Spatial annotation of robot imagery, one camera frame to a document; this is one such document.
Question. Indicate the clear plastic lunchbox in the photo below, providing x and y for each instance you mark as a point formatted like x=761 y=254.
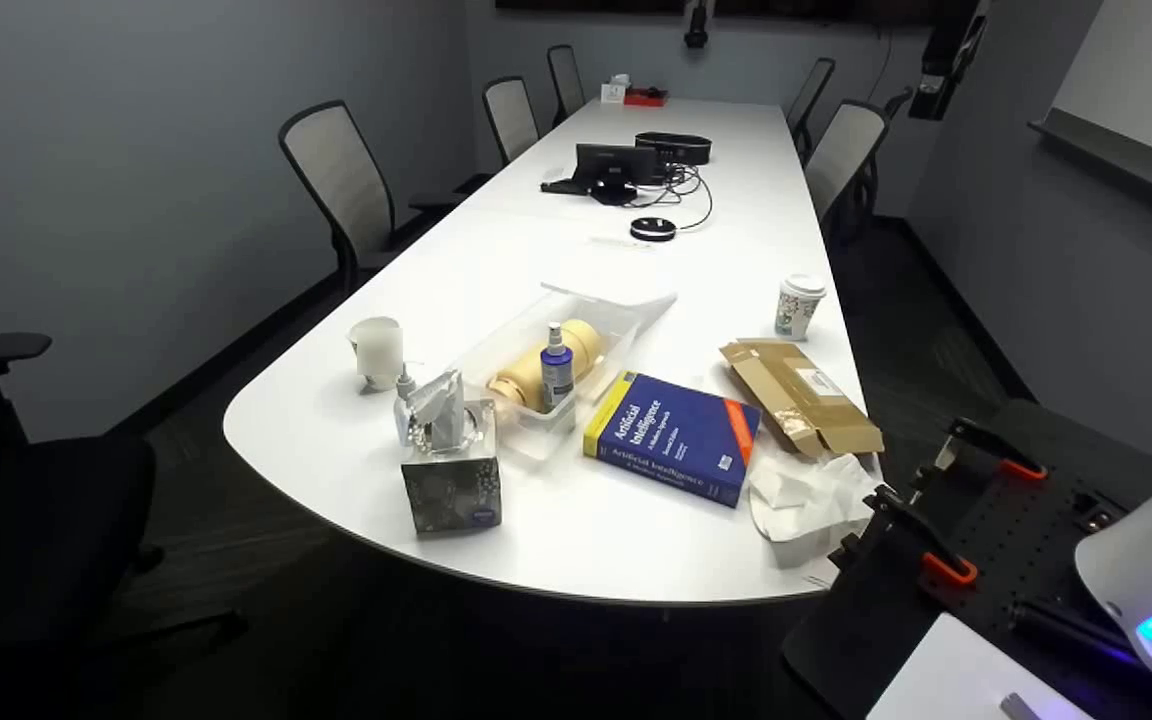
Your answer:
x=542 y=435

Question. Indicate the blue and yellow book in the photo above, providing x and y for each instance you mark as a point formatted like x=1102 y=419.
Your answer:
x=673 y=435

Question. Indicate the black round puck device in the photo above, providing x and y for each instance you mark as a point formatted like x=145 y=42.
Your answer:
x=655 y=228

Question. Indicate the grey tissue box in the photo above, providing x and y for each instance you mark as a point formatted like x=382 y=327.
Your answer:
x=449 y=458

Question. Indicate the black conference phone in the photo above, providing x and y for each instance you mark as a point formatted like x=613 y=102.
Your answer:
x=611 y=174

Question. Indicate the left paper cup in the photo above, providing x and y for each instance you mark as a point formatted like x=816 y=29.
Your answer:
x=379 y=347

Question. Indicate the right paper cup with lid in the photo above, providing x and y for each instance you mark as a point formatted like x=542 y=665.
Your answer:
x=799 y=305

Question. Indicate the black speaker bar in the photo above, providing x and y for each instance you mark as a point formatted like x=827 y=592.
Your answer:
x=676 y=144

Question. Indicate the flattened cardboard box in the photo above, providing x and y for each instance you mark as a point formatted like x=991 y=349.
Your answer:
x=801 y=400

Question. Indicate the grey mesh chair left middle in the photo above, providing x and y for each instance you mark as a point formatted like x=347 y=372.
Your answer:
x=509 y=113

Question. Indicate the grey mesh chair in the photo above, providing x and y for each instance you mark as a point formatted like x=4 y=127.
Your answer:
x=811 y=93
x=842 y=151
x=509 y=113
x=566 y=78
x=348 y=188

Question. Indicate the red item far end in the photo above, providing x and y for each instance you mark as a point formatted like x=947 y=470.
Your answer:
x=644 y=99

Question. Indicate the crumpled white paper towel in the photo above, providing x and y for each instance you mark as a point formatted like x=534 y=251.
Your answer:
x=811 y=504

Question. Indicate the white box far end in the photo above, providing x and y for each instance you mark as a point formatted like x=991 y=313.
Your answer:
x=613 y=90

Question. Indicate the grey mesh chair left far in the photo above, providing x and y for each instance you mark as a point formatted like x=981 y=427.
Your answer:
x=566 y=78

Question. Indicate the grey mesh chair right near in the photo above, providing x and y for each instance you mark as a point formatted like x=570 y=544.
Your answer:
x=842 y=151

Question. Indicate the grey mesh chair left near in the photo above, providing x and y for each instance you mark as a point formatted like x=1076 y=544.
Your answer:
x=348 y=188

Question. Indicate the grey mesh chair right far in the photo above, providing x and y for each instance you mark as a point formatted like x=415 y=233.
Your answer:
x=811 y=93

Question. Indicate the black orange clamp far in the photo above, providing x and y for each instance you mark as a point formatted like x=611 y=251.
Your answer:
x=991 y=442

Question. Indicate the black orange clamp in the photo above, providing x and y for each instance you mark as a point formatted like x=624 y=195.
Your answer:
x=991 y=442
x=902 y=521

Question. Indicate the black orange clamp near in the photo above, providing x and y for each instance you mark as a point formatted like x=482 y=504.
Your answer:
x=902 y=521

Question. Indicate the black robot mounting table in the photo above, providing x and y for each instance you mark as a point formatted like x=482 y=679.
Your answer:
x=1030 y=597

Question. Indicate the white sheet bottom right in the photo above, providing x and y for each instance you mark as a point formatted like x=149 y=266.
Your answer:
x=955 y=674

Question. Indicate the black office chair foreground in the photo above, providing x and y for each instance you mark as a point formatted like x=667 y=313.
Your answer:
x=70 y=532

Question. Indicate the whiteboard on wall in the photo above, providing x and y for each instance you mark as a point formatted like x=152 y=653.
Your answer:
x=1104 y=93

